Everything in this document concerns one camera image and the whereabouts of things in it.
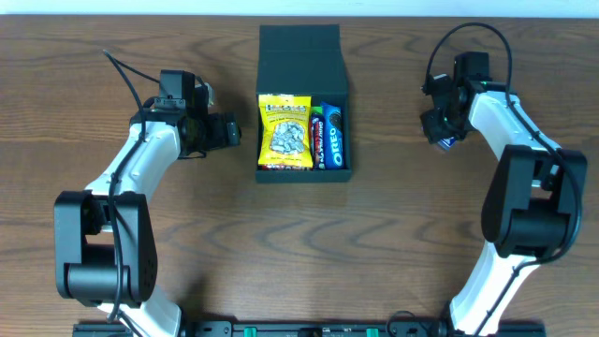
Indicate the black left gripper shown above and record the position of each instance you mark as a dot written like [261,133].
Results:
[229,132]

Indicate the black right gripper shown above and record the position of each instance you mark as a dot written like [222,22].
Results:
[431,129]

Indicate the blue Eclipse mint pack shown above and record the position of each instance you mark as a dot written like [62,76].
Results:
[447,143]

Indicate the red Hacks candy bag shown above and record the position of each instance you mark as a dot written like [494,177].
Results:
[282,167]

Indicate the yellow seed snack bag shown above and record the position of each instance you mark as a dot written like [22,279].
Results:
[286,134]

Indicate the blue Oreo cookie pack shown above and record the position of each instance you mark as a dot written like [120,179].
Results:
[333,136]

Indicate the purple Dairy Milk bar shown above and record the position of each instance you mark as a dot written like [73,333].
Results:
[317,131]

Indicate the dark green box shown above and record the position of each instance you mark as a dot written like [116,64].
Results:
[306,60]

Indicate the green Haribo worms bag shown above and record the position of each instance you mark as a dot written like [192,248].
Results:
[316,110]

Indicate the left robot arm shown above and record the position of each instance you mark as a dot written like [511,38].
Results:
[105,254]

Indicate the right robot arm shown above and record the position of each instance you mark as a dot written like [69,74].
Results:
[532,210]

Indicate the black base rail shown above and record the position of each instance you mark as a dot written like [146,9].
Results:
[400,328]

